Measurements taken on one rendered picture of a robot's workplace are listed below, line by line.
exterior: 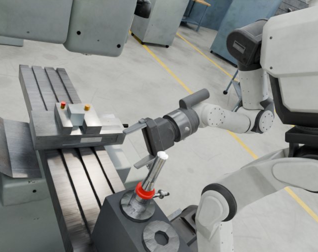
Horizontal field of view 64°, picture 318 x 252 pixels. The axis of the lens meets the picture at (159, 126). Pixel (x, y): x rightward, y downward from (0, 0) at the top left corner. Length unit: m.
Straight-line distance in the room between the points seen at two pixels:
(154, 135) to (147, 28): 4.78
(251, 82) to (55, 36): 0.62
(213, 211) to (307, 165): 0.36
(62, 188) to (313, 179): 0.74
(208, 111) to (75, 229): 0.51
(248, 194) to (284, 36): 0.50
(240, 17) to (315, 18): 6.14
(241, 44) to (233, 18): 6.04
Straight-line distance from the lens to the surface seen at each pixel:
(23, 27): 0.74
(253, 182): 0.90
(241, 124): 0.90
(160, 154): 0.55
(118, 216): 0.65
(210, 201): 0.95
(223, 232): 1.09
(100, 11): 0.79
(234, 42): 0.89
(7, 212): 1.15
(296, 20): 0.75
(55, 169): 0.96
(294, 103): 0.75
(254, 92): 0.93
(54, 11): 0.73
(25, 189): 1.05
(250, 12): 6.78
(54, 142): 1.00
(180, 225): 1.40
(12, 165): 1.04
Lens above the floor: 1.63
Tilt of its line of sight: 32 degrees down
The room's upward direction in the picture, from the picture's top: 24 degrees clockwise
